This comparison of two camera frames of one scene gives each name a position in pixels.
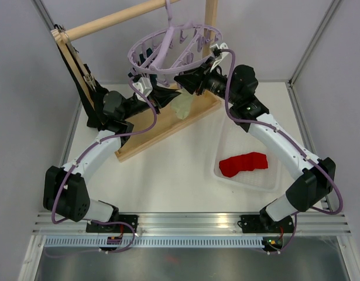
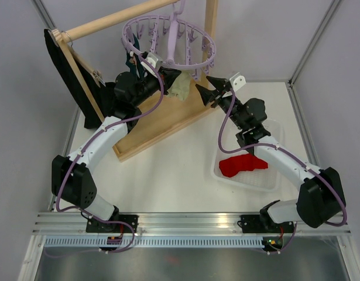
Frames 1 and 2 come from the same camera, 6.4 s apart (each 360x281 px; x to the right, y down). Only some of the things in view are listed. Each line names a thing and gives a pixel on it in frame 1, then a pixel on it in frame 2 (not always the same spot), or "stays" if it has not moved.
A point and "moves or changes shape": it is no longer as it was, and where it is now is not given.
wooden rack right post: x=210 y=27 stays
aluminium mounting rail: x=335 y=223 stays
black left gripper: x=161 y=96 -> x=168 y=76
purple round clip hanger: x=175 y=49 moves or changes shape
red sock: x=248 y=162 stays
